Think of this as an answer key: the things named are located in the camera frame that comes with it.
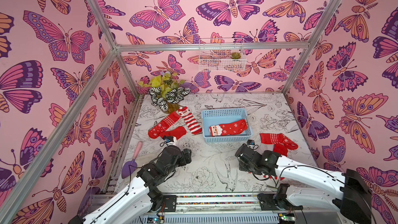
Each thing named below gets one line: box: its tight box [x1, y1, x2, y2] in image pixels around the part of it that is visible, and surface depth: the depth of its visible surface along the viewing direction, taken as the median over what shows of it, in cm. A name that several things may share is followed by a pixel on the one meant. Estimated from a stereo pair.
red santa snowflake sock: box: [209, 119, 249, 137], surface depth 100 cm
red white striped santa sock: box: [178, 106, 203, 135], surface depth 105 cm
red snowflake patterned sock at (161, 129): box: [147, 110, 187, 140], surface depth 102 cm
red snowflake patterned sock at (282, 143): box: [259, 132, 299, 157], surface depth 94 cm
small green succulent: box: [230, 51, 241, 60], surface depth 94 cm
